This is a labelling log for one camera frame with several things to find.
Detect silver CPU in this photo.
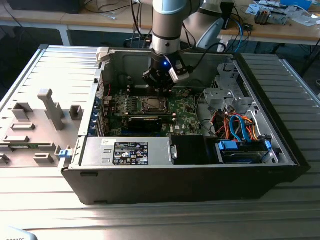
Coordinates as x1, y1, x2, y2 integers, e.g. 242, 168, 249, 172
146, 99, 164, 111

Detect metal socket cover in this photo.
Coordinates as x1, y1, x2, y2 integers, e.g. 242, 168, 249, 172
142, 96, 168, 113

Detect CPU socket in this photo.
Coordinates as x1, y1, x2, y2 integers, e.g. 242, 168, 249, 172
141, 95, 171, 114

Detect beige case latch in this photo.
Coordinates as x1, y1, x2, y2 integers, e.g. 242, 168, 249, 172
96, 46, 111, 62

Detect green motherboard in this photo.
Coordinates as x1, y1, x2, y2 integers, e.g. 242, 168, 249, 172
107, 87, 208, 137

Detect black graphics card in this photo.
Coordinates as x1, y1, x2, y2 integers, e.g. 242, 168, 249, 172
127, 115, 163, 133

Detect small black box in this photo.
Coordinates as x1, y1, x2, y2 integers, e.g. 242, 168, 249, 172
219, 1, 236, 30

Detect black plastic shroud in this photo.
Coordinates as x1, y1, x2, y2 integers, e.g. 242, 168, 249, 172
172, 136, 218, 166

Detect silver power supply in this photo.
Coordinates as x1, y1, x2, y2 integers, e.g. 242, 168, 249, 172
81, 136, 173, 167

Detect hard disk in blue carrier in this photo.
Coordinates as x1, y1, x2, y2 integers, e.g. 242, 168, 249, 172
216, 139, 273, 165

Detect wooden desk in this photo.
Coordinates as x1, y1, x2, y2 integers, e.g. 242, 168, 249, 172
216, 0, 320, 47
0, 0, 155, 47

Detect black PC case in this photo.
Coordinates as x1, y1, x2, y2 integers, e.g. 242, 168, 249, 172
61, 44, 311, 206

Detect grey electronic device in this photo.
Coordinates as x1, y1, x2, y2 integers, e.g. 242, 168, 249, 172
254, 6, 288, 26

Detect large black box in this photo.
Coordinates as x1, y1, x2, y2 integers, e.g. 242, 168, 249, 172
7, 0, 82, 15

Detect blue case latch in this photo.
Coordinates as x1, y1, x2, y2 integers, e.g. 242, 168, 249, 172
59, 148, 73, 159

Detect grey parts rack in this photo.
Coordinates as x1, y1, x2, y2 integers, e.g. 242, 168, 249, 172
0, 88, 84, 169

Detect green RAM stick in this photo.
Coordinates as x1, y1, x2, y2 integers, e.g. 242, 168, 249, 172
0, 141, 55, 150

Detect blue box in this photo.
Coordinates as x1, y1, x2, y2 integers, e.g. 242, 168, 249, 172
279, 0, 313, 10

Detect white papers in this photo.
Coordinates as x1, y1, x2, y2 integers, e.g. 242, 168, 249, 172
291, 9, 320, 27

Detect white device with label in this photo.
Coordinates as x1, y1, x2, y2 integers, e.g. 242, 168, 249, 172
0, 224, 38, 240

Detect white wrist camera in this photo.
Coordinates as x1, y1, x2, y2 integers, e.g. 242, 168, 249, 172
168, 65, 189, 84

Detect blue background cable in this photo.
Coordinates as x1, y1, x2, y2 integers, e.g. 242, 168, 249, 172
236, 21, 247, 55

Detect orange wire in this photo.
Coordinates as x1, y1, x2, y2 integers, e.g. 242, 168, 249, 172
223, 111, 232, 141
247, 117, 262, 142

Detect blue wire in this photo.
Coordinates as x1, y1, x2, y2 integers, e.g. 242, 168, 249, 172
228, 114, 241, 142
236, 115, 254, 143

